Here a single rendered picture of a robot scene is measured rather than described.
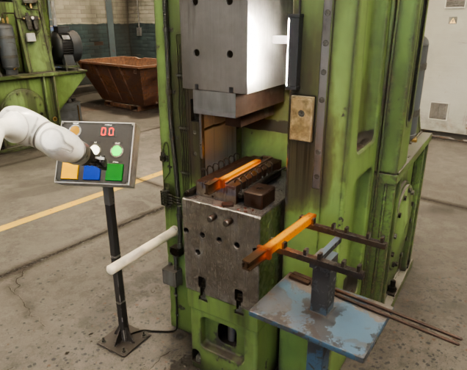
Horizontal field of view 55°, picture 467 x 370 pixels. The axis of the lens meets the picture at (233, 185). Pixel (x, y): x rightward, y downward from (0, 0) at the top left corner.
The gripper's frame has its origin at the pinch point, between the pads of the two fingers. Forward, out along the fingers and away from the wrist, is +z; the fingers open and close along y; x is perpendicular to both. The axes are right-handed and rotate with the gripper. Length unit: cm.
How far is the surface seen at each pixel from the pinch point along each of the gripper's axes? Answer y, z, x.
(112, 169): -0.5, 12.6, 0.8
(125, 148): 4.0, 13.4, 10.2
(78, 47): -222, 399, 246
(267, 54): 65, -7, 44
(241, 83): 56, -14, 29
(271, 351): 70, 51, -77
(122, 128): 1.8, 13.5, 19.0
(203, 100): 40.1, -3.4, 26.2
